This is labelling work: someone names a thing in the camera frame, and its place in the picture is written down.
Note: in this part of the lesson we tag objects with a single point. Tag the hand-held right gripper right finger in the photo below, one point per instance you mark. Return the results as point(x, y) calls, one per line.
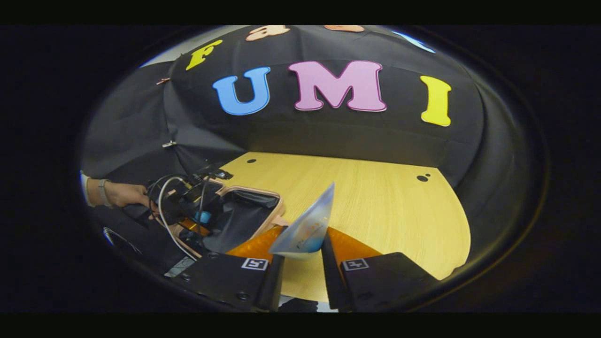
point(331, 277)

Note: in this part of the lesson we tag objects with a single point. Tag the black backdrop cloth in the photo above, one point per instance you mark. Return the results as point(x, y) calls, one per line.
point(328, 136)

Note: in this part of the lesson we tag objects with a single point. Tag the translucent blue tube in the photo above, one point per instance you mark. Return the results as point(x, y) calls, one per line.
point(305, 230)

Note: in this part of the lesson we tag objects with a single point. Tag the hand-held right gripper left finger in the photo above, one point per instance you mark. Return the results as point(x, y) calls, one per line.
point(272, 281)

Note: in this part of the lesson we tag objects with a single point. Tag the white cloth clip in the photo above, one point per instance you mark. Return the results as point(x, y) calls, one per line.
point(169, 143)

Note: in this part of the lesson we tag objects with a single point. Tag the pink cloth clip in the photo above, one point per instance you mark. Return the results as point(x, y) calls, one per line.
point(163, 81)

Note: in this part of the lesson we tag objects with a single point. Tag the grey wristband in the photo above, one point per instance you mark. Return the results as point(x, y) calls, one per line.
point(103, 192)

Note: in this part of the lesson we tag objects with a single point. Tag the pink suitcase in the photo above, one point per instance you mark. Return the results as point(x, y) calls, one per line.
point(244, 220)

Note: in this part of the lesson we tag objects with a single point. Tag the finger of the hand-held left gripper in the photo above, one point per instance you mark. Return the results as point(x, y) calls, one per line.
point(195, 227)

